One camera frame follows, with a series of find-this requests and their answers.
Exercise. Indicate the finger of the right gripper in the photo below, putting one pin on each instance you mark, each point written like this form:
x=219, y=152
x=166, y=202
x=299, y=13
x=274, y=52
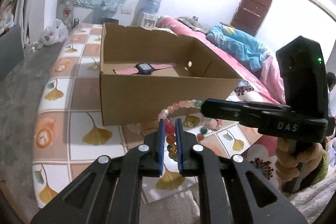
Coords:
x=250, y=114

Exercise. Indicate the pink floral bedspread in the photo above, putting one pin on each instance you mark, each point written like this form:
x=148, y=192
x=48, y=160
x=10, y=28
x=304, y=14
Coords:
x=232, y=137

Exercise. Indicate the patterned tile table mat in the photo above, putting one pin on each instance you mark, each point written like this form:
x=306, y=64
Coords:
x=69, y=134

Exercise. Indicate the brown cardboard box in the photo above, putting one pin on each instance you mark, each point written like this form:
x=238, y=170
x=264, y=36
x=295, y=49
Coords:
x=199, y=73

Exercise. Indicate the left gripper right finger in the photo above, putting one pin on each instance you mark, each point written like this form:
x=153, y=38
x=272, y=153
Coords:
x=231, y=190

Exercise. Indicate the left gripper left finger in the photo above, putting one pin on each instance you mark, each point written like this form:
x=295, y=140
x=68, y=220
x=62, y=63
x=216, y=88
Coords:
x=109, y=190

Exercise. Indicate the white plastic bag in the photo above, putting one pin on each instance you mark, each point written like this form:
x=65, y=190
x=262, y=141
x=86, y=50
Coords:
x=57, y=33

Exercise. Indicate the pink strap smartwatch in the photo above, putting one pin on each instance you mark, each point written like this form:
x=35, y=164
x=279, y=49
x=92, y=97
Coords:
x=144, y=69

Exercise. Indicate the right hand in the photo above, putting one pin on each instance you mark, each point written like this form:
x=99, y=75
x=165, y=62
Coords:
x=309, y=163

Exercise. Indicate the dark red wooden door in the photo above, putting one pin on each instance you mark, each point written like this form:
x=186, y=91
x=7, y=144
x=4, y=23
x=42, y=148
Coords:
x=249, y=15

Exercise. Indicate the blue crumpled blanket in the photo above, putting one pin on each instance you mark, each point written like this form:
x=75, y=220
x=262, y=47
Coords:
x=246, y=49

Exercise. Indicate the blue water jug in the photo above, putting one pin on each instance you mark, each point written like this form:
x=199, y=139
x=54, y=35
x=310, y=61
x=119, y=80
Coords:
x=151, y=7

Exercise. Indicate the grey cloth on bed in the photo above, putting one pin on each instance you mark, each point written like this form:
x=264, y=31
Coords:
x=193, y=24

